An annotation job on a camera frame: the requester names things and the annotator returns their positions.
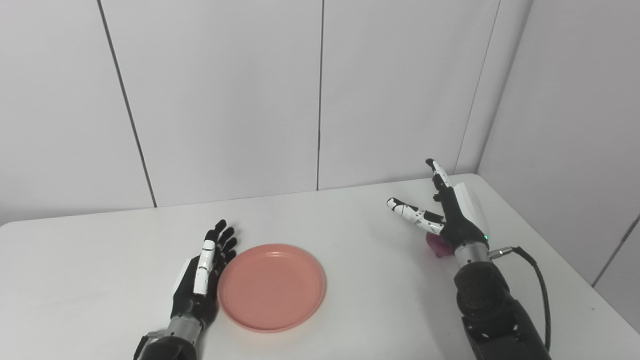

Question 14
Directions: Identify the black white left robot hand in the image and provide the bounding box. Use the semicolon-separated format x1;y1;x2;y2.
170;219;239;328

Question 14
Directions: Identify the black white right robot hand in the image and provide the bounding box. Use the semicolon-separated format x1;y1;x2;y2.
386;158;490;256

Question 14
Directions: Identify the purple red onion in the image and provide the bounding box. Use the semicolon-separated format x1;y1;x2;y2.
426;232;454;258

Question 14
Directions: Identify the pink round plate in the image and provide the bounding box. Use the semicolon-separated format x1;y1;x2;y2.
217;243;327;333

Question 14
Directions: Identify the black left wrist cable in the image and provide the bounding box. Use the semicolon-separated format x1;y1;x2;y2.
132;330;168;360

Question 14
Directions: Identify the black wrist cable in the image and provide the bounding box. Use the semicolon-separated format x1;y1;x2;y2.
132;330;168;360
489;246;552;353

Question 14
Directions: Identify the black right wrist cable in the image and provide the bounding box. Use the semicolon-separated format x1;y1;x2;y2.
489;246;552;353

